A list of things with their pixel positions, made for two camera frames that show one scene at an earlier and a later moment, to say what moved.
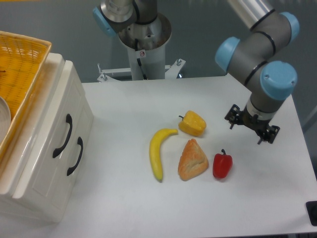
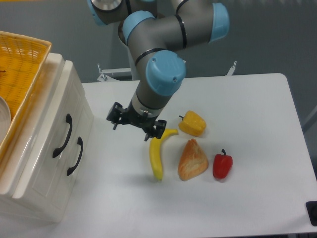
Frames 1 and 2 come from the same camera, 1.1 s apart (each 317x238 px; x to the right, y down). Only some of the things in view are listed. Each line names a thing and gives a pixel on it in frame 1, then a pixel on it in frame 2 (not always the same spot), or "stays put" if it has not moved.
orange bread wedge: x=193 y=161 stays put
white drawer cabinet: x=40 y=165 stays put
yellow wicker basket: x=21 y=59 stays put
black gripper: x=269 y=135 → x=131 y=116
